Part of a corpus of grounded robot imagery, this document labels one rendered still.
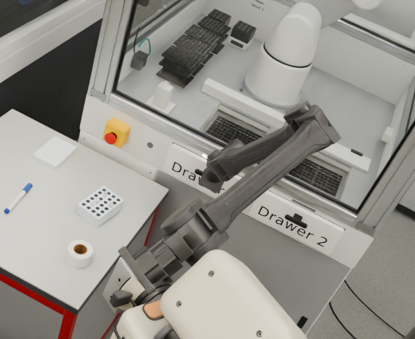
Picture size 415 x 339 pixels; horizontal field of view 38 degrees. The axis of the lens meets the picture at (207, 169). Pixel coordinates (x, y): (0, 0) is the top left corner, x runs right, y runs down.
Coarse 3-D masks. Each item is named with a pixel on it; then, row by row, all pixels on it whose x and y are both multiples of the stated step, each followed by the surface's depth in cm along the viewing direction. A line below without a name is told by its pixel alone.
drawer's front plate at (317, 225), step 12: (264, 192) 189; (252, 204) 194; (264, 204) 192; (276, 204) 190; (288, 204) 188; (276, 216) 192; (312, 216) 187; (276, 228) 195; (288, 228) 193; (300, 228) 192; (312, 228) 190; (324, 228) 188; (336, 228) 187; (300, 240) 194; (312, 240) 192; (324, 240) 190; (336, 240) 189; (324, 252) 193
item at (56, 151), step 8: (48, 144) 199; (56, 144) 200; (64, 144) 202; (40, 152) 195; (48, 152) 196; (56, 152) 197; (64, 152) 199; (72, 152) 200; (40, 160) 194; (48, 160) 194; (56, 160) 195; (64, 160) 197; (56, 168) 194
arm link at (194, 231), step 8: (184, 224) 118; (192, 224) 118; (200, 224) 119; (176, 232) 116; (184, 232) 117; (192, 232) 118; (200, 232) 118; (208, 232) 120; (168, 240) 116; (176, 240) 116; (184, 240) 118; (192, 240) 118; (200, 240) 118; (176, 248) 116; (184, 248) 117; (192, 248) 118; (176, 256) 117; (184, 256) 117
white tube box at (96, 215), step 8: (96, 192) 186; (112, 192) 188; (88, 200) 183; (104, 200) 184; (112, 200) 185; (120, 200) 186; (80, 208) 180; (88, 208) 181; (96, 208) 182; (104, 208) 182; (112, 208) 183; (120, 208) 188; (80, 216) 182; (88, 216) 180; (96, 216) 179; (104, 216) 180; (96, 224) 179
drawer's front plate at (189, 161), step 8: (168, 152) 195; (176, 152) 194; (184, 152) 193; (168, 160) 197; (176, 160) 196; (184, 160) 194; (192, 160) 193; (200, 160) 192; (168, 168) 199; (176, 168) 197; (184, 168) 196; (192, 168) 195; (200, 168) 194; (176, 176) 199; (184, 176) 198; (200, 176) 195; (192, 184) 198; (224, 184) 194; (232, 184) 192; (208, 192) 198
